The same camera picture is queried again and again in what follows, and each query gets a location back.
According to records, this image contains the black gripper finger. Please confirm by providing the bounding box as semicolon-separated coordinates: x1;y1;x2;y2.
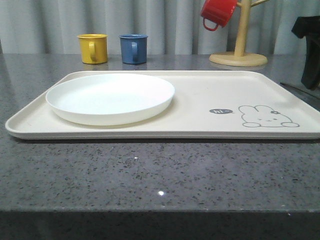
291;16;320;90

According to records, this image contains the white round plate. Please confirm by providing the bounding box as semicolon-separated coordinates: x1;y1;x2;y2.
45;73;175;126

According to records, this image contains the wooden mug tree stand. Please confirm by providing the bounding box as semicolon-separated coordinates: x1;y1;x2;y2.
209;0;268;67

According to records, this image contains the red enamel mug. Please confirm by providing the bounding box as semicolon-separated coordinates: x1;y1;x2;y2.
200;0;238;32

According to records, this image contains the blue enamel mug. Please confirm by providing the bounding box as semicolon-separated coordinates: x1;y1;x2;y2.
119;34;148;65

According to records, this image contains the cream rabbit serving tray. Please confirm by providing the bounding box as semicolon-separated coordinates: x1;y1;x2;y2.
5;70;320;140

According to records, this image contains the yellow enamel mug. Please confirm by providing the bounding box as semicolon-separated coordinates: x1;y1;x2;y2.
77;33;108;65

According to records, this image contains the grey curtain backdrop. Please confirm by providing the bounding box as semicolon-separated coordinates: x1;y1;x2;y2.
0;0;320;55

